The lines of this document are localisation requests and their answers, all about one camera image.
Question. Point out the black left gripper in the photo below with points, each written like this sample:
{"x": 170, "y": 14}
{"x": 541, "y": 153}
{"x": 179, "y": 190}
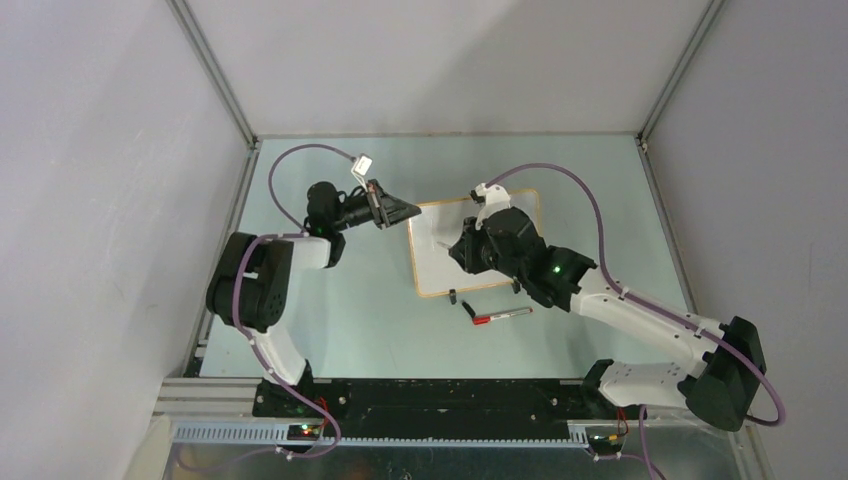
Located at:
{"x": 385, "y": 210}

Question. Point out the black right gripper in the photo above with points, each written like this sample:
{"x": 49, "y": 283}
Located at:
{"x": 465, "y": 250}

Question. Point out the yellow framed whiteboard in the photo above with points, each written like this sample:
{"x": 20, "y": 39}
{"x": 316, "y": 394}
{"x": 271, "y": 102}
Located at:
{"x": 435, "y": 273}

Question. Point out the black marker cap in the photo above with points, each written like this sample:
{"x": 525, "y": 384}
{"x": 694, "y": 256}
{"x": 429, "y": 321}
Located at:
{"x": 469, "y": 310}

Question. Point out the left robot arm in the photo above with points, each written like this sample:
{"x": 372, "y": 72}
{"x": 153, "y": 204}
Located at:
{"x": 250, "y": 284}

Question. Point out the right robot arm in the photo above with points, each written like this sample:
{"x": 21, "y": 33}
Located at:
{"x": 715, "y": 369}

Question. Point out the red whiteboard marker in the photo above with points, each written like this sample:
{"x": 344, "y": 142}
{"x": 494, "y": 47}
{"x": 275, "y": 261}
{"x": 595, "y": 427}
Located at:
{"x": 488, "y": 318}

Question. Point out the left controller board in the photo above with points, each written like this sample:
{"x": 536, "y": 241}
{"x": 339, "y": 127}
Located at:
{"x": 302, "y": 432}

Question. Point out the controller board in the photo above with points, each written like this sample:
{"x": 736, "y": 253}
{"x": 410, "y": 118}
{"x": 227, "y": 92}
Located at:
{"x": 302, "y": 432}
{"x": 607, "y": 445}

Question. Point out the right controller board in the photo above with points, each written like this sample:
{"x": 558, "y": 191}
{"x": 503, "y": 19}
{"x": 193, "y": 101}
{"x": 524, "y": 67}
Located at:
{"x": 607, "y": 445}

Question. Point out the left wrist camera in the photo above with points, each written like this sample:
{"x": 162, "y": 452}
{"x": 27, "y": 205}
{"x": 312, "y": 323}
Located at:
{"x": 361, "y": 164}

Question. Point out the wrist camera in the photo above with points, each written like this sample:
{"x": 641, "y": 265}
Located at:
{"x": 361, "y": 164}
{"x": 492, "y": 199}

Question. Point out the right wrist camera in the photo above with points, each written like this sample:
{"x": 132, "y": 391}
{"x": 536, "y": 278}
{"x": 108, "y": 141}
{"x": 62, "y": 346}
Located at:
{"x": 492, "y": 199}

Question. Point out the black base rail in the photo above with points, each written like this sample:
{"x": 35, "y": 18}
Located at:
{"x": 466, "y": 410}

